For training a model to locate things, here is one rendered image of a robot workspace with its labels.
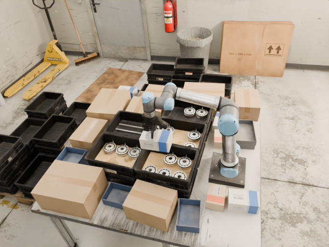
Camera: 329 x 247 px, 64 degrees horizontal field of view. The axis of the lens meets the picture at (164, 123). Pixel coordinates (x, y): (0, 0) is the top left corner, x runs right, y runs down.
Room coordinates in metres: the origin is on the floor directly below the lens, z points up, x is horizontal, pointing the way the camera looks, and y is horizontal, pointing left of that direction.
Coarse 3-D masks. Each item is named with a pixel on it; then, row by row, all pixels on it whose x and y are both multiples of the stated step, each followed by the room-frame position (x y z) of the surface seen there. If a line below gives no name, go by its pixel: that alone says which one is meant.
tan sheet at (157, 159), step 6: (150, 156) 1.39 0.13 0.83; (156, 156) 1.38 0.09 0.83; (162, 156) 1.38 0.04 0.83; (150, 162) 1.33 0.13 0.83; (156, 162) 1.32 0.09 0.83; (162, 162) 1.32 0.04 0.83; (192, 162) 1.29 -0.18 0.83; (162, 168) 1.26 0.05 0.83; (168, 168) 1.26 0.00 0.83; (174, 168) 1.25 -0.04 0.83; (186, 174) 1.18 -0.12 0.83
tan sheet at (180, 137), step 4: (176, 132) 1.63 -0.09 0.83; (180, 132) 1.63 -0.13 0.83; (184, 132) 1.62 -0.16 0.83; (188, 132) 1.62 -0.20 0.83; (176, 136) 1.59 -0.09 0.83; (180, 136) 1.58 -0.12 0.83; (184, 136) 1.58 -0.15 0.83; (176, 140) 1.54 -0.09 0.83; (180, 140) 1.54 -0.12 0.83; (184, 140) 1.53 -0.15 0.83; (188, 140) 1.53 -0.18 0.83; (180, 144) 1.49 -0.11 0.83; (184, 144) 1.49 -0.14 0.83; (196, 144) 1.47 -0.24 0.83
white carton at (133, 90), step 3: (120, 87) 2.48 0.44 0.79; (123, 87) 2.48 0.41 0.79; (126, 87) 2.47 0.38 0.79; (129, 87) 2.47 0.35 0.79; (132, 87) 2.46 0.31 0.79; (135, 87) 2.46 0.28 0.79; (132, 90) 2.40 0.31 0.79; (135, 90) 2.41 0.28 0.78; (132, 93) 2.35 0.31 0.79; (135, 93) 2.40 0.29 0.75; (132, 96) 2.35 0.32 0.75; (135, 96) 2.39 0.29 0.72
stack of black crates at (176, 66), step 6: (180, 60) 3.42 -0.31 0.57; (186, 60) 3.41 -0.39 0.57; (192, 60) 3.39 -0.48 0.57; (198, 60) 3.37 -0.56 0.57; (174, 66) 3.20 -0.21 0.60; (180, 66) 3.37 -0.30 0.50; (186, 66) 3.36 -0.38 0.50; (192, 66) 3.34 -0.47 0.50; (198, 66) 3.33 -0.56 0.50; (180, 72) 3.15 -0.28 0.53; (186, 72) 3.13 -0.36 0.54; (192, 72) 3.11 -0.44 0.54; (198, 72) 3.10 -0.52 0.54; (204, 72) 3.30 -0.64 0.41; (174, 78) 3.18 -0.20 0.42; (180, 78) 3.16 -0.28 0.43; (186, 78) 3.13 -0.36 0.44; (192, 78) 3.10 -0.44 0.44; (198, 78) 3.08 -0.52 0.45
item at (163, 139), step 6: (144, 132) 1.33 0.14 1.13; (156, 132) 1.32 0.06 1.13; (162, 132) 1.32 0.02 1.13; (168, 132) 1.31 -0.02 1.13; (144, 138) 1.28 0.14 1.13; (156, 138) 1.26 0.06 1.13; (162, 138) 1.26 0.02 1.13; (168, 138) 1.25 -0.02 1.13; (144, 144) 1.26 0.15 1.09; (150, 144) 1.25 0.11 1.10; (156, 144) 1.24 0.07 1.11; (162, 144) 1.22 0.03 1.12; (168, 144) 1.22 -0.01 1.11; (156, 150) 1.24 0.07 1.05; (162, 150) 1.22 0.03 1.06; (168, 150) 1.21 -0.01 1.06
